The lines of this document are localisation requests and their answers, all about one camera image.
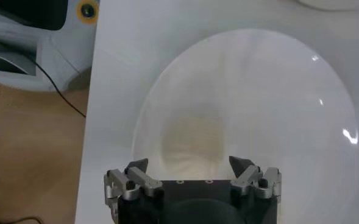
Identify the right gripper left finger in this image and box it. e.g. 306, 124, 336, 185
104, 157, 164, 214

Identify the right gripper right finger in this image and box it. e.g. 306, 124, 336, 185
229, 155, 282, 203

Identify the white round plate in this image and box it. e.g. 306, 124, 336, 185
131, 28, 359, 224

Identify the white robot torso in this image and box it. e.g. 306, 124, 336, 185
0, 0, 100, 93

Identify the white electric cooker base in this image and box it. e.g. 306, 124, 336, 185
294, 0, 359, 12

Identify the thin black cable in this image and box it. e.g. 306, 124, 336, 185
34, 60, 87, 119

